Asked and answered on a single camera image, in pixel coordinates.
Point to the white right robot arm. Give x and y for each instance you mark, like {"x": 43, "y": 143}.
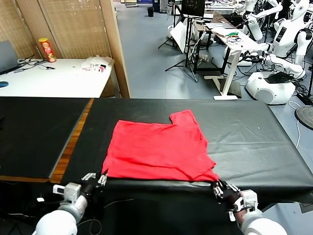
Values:
{"x": 261, "y": 226}

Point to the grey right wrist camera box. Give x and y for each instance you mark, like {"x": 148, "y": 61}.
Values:
{"x": 249, "y": 199}

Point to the black monitor tripod stand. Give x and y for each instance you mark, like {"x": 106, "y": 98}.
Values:
{"x": 189, "y": 49}

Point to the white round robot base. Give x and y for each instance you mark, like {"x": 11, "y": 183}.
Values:
{"x": 266, "y": 90}

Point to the blue disc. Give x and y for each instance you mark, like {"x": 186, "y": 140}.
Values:
{"x": 3, "y": 84}

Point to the black power strip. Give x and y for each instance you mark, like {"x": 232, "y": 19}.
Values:
{"x": 304, "y": 99}

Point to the wooden desk with black legs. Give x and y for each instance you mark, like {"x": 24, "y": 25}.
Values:
{"x": 231, "y": 71}

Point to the wooden folding screen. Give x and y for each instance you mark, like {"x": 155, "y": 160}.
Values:
{"x": 73, "y": 27}

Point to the white humanoid robot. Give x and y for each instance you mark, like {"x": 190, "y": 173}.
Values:
{"x": 255, "y": 28}
{"x": 283, "y": 36}

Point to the white table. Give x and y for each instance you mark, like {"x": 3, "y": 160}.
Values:
{"x": 53, "y": 80}

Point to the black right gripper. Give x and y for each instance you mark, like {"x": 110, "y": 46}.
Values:
{"x": 230, "y": 197}

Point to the white leaning board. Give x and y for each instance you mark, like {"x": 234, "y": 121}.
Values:
{"x": 179, "y": 36}

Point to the black round floor plate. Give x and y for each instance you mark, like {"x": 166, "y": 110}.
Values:
{"x": 305, "y": 116}

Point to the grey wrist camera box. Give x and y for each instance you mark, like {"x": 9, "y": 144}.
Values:
{"x": 249, "y": 199}
{"x": 71, "y": 192}

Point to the red t-shirt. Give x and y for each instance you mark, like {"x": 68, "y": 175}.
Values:
{"x": 156, "y": 151}

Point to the black trash bin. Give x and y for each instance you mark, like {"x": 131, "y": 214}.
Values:
{"x": 150, "y": 11}

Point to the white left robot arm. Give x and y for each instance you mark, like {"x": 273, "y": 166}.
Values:
{"x": 56, "y": 222}

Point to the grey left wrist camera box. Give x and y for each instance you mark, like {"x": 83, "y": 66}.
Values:
{"x": 71, "y": 192}

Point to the thin black tripod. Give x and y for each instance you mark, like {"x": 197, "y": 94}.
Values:
{"x": 167, "y": 41}

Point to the black monitor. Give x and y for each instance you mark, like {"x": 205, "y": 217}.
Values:
{"x": 193, "y": 7}

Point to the black table mat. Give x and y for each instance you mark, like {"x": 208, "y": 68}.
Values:
{"x": 34, "y": 134}

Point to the red chips can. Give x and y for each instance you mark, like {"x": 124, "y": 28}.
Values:
{"x": 48, "y": 49}

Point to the white printed plastic bag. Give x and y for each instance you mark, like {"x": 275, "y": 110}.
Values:
{"x": 94, "y": 66}

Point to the grey laptop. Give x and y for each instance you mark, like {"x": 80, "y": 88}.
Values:
{"x": 7, "y": 56}

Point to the large black table cover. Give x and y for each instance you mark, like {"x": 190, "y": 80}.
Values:
{"x": 244, "y": 147}

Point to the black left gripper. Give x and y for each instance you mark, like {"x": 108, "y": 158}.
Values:
{"x": 90, "y": 188}

